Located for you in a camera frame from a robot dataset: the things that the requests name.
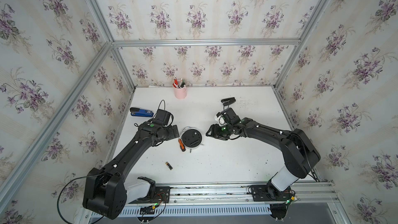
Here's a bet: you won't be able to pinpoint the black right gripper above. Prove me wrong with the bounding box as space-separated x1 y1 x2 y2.
203 123 232 140

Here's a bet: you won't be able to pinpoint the orange handled screwdriver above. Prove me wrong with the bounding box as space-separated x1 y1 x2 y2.
178 139 186 152

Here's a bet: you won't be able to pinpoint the black gold AA battery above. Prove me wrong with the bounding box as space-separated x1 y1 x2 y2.
165 162 173 170

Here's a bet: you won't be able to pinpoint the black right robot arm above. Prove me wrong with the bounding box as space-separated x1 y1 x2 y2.
206 118 321 192

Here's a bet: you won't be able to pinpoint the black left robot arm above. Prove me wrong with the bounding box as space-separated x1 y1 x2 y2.
83 121 179 219

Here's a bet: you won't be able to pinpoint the black stapler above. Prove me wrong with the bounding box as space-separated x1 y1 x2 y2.
221 97 236 107

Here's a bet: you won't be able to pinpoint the blue stapler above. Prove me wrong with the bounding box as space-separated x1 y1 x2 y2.
130 107 154 118

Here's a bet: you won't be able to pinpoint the pink pen holder cup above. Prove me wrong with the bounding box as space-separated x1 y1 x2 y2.
173 86 187 100

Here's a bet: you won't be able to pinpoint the pens in pink cup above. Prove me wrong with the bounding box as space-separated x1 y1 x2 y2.
172 76 186 89

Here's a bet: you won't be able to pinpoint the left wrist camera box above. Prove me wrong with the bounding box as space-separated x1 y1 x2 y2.
152 109 174 127

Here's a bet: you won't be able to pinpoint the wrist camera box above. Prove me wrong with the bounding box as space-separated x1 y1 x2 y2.
215 108 240 126
152 109 174 127

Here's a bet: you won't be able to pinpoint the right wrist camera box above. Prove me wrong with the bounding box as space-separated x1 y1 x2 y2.
215 108 240 126

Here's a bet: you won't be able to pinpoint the aluminium front rail frame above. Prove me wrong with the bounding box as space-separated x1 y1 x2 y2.
75 181 350 224

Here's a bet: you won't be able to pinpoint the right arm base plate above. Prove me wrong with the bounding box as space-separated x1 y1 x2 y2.
248 184 295 203

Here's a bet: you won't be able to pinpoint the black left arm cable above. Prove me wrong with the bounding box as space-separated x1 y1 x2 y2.
56 174 106 224

